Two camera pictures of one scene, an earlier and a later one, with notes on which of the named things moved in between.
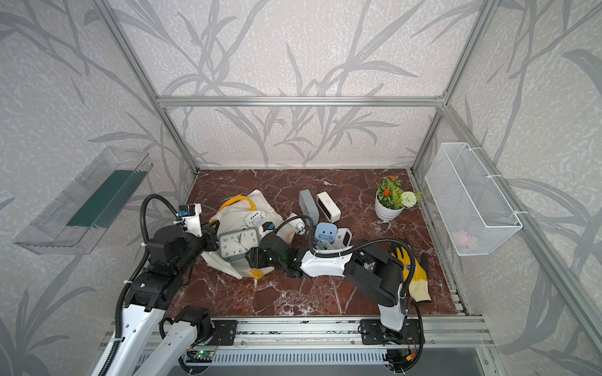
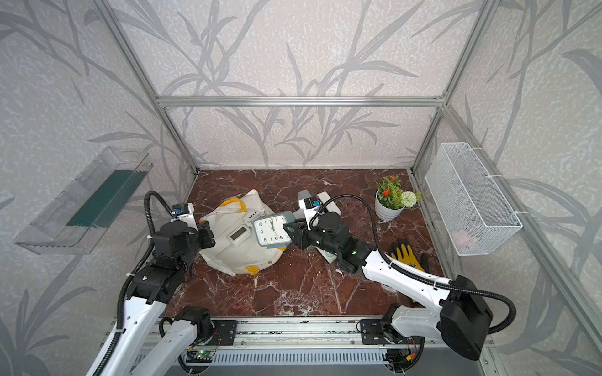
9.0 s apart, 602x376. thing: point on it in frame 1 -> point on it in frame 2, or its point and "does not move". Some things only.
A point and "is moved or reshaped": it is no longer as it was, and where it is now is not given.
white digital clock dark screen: [328, 207] does not move
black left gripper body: [193, 247] does not move
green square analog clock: [233, 247] is moved or reshaped
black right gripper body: [259, 261] -> [315, 239]
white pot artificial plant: [390, 200] does not move
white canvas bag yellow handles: [253, 212] does not move
